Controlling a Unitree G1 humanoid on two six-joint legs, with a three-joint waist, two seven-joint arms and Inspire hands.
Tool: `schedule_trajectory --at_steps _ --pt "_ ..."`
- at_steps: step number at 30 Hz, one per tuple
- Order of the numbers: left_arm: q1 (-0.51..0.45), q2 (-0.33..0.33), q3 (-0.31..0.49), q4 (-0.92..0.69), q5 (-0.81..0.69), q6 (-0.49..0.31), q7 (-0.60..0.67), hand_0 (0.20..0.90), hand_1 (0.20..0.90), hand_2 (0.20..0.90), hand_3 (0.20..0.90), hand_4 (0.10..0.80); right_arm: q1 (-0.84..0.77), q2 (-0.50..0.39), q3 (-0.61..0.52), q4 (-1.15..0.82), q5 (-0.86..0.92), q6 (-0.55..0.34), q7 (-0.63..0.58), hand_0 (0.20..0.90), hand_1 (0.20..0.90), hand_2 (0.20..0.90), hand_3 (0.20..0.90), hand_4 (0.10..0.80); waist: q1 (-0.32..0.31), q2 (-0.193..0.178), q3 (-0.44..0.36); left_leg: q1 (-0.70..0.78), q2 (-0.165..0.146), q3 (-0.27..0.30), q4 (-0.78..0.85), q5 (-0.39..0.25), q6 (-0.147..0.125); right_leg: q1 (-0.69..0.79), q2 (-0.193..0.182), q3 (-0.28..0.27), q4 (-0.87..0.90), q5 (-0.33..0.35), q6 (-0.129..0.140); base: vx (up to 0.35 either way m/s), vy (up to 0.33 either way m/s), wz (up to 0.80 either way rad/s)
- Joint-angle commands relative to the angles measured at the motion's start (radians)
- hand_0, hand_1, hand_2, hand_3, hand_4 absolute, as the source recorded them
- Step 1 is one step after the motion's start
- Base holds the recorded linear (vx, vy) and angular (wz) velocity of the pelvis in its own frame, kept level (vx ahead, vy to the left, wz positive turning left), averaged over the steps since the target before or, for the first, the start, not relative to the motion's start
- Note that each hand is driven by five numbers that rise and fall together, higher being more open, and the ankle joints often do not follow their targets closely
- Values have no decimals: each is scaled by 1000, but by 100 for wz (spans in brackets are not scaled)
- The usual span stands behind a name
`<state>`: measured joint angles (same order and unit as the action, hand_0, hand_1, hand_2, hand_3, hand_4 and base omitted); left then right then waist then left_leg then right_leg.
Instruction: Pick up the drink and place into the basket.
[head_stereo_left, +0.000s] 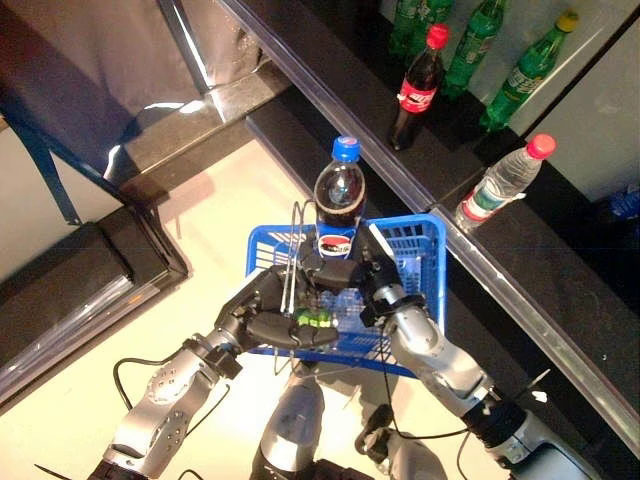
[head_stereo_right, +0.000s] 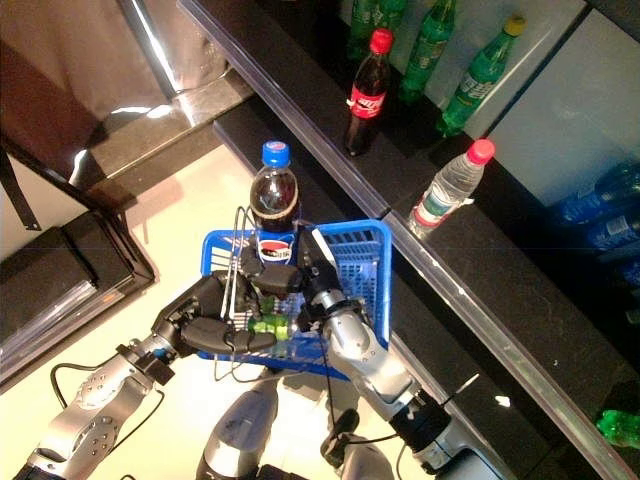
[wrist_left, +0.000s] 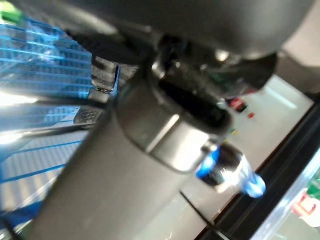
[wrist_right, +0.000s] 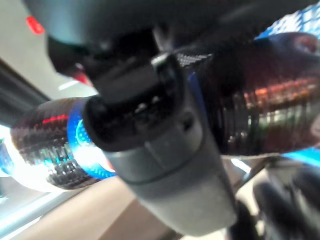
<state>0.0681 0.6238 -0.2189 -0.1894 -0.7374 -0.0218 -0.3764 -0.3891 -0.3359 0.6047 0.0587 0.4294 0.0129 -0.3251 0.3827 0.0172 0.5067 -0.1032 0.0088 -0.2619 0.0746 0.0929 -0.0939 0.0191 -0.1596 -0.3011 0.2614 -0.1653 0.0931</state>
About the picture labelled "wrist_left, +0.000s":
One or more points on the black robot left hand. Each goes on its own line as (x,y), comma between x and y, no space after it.
(125,175)

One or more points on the Pepsi bottle with tan collar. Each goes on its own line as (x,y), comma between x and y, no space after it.
(230,172)

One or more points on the blue plastic shopping basket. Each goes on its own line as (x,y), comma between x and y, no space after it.
(37,62)

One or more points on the Coca-Cola bottle red cap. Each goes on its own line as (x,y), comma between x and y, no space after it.
(236,104)

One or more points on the water bottle red label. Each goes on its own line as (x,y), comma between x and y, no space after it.
(303,206)

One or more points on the black shelf board clear rail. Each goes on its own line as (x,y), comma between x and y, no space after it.
(287,152)

